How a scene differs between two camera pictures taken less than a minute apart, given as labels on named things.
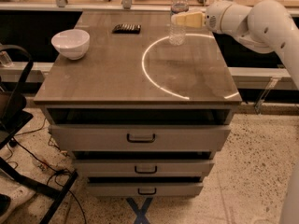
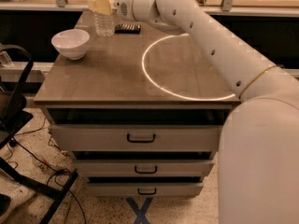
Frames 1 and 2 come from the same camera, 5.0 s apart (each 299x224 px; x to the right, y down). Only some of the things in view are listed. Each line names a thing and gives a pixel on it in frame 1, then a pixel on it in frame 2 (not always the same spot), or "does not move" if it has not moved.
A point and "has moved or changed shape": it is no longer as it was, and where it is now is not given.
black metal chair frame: (16, 117) does not move
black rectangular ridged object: (127, 29) does not move
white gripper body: (212, 19) → (121, 4)
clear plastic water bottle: (178, 17) has moved or changed shape
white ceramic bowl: (71, 43) does not move
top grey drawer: (138, 137) does not move
